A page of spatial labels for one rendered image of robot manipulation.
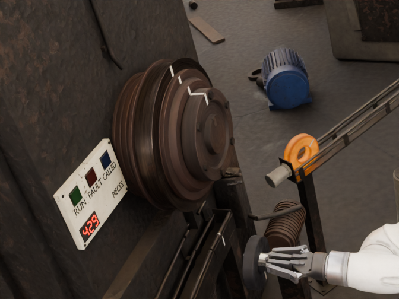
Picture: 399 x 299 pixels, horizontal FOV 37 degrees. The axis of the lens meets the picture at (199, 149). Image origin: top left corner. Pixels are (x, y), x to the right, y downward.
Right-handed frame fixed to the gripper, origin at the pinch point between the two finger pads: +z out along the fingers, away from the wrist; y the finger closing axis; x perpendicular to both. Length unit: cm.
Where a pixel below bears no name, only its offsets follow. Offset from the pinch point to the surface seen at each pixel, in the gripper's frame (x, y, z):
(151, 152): 34.5, 1.3, 25.0
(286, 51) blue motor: -54, 251, 61
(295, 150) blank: -10, 69, 6
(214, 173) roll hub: 17.3, 15.9, 15.1
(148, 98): 45, 12, 28
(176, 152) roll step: 30.7, 7.2, 20.7
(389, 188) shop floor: -84, 143, -18
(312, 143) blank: -11, 76, 1
